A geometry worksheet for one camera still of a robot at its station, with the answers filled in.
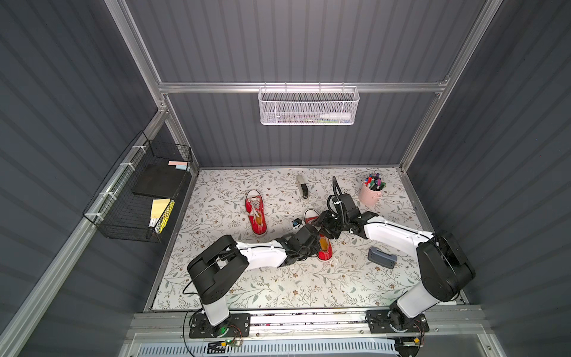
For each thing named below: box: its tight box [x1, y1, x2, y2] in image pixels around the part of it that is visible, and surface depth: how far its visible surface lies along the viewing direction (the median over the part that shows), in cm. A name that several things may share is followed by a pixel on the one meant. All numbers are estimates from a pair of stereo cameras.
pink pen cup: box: [358, 181, 386, 207], surface depth 101 cm
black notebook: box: [131, 163, 187, 199], surface depth 78 cm
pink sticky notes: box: [168, 160, 189, 171], surface depth 86 cm
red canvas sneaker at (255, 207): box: [245, 188, 268, 236], surface depth 98 cm
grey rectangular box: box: [367, 246, 398, 270], surface depth 88 cm
